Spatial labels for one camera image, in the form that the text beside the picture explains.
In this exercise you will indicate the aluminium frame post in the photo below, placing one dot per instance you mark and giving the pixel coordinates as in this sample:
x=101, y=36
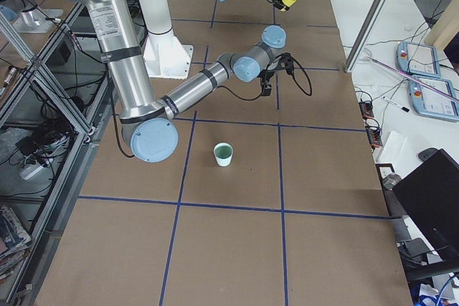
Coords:
x=364, y=34

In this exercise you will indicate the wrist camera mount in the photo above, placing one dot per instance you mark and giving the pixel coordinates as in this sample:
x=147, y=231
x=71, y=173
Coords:
x=285, y=63

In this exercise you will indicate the upper blue teach pendant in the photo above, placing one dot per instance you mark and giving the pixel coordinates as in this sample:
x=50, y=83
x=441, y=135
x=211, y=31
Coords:
x=418, y=59

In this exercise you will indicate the white power strip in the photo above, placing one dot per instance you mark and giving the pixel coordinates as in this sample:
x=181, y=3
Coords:
x=30, y=170

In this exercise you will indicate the black marker pen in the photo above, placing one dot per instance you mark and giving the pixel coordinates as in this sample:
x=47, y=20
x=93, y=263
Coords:
x=395, y=104

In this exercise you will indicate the small metal cup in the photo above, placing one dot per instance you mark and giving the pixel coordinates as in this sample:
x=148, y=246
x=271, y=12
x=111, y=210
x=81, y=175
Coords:
x=390, y=181

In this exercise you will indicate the black computer mouse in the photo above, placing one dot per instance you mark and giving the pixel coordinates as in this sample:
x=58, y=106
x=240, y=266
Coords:
x=427, y=153

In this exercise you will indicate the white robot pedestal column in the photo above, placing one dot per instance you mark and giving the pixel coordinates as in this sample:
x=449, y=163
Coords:
x=164, y=55

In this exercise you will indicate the stack of magazines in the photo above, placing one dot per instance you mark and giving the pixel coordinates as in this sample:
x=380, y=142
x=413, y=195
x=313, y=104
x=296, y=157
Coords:
x=15, y=241

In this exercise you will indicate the green plastic cup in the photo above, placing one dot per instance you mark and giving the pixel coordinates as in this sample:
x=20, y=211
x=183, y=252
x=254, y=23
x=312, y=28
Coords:
x=223, y=153

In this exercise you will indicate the black laptop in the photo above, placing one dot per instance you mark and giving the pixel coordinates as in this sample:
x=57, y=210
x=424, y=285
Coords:
x=429, y=195

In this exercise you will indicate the lower blue teach pendant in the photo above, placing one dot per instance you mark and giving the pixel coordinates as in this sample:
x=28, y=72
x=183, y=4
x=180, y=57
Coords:
x=431, y=104

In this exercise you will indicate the blue teach pendant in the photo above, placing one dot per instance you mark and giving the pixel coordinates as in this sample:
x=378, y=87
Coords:
x=418, y=59
x=431, y=104

